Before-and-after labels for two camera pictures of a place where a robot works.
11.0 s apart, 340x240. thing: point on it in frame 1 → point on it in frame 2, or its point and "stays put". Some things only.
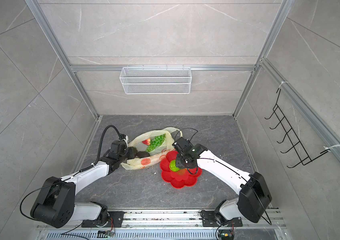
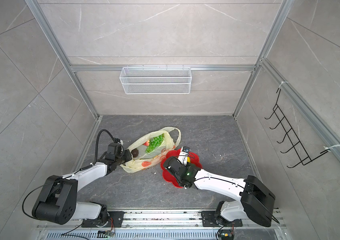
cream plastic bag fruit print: (156, 143) stays put
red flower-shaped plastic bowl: (181, 178) stays put
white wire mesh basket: (139, 79) stays put
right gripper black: (178, 163) → (187, 166)
